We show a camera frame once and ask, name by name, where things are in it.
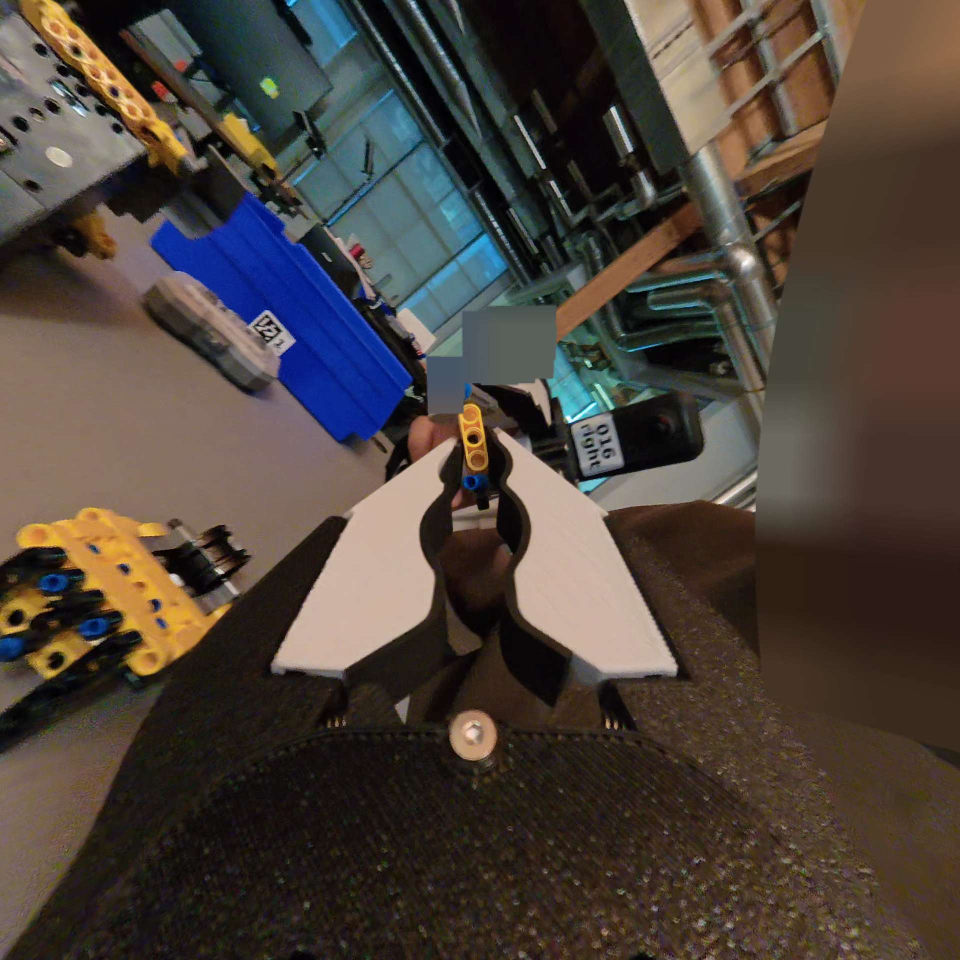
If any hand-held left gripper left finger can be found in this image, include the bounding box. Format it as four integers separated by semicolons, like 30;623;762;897
270;438;466;725

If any dark wall monitor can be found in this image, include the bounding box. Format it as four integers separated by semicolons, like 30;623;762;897
172;0;336;138

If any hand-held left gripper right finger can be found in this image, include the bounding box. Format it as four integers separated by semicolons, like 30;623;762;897
486;431;681;710

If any blue plastic bin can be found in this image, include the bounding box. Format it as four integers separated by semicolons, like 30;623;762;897
148;189;415;445

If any person's right hand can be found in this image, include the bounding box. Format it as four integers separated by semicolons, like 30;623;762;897
408;414;460;470

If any yellow box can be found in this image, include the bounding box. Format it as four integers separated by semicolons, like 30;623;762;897
221;112;280;175

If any yellow brick chassis assembly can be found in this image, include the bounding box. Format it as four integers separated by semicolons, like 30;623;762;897
0;507;250;753

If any yellow brick panel assembly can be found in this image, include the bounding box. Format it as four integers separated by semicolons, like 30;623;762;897
456;384;496;513

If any metal duct pipe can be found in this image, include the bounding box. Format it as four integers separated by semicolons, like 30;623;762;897
678;142;781;391

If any grey brick hub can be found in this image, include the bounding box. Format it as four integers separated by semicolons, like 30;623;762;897
141;273;284;396

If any black battery box assembly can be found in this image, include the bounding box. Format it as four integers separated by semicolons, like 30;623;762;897
0;0;190;261

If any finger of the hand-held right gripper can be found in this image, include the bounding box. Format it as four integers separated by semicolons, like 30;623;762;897
480;382;558;451

